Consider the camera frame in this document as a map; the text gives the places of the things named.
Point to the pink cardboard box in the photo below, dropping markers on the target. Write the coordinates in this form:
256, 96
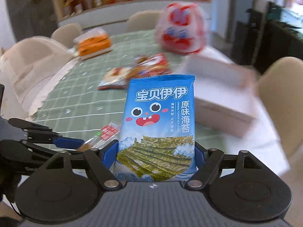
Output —
224, 94

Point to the beige chair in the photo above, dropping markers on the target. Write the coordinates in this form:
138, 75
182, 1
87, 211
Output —
66, 34
143, 20
280, 90

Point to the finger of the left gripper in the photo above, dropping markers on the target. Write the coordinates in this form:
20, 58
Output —
67, 142

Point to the red roast chicken packet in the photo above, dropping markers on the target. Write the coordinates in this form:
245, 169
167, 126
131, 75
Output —
150, 65

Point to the white red rice cracker packet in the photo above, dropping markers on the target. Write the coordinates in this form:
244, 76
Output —
116, 78

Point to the beige chair right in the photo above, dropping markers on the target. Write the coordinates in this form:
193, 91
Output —
280, 90

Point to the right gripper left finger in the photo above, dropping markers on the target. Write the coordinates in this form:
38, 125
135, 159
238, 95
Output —
99, 162

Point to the beige chair far middle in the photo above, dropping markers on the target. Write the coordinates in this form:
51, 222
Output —
143, 20

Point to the black aquarium cabinet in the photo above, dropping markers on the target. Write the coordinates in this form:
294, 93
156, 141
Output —
260, 45

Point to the blue seaweed snack packet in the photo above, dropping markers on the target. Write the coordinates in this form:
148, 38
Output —
157, 136

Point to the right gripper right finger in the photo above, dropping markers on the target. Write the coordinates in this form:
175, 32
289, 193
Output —
208, 162

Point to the orange tissue box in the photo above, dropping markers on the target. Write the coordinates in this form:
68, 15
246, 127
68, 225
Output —
93, 43

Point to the beige chair far left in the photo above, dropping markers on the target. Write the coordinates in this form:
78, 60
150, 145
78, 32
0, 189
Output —
66, 34

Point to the small clear candy packet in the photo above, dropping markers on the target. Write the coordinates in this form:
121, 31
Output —
101, 138

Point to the red white rabbit plush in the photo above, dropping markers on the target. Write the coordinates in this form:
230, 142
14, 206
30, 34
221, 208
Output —
181, 28

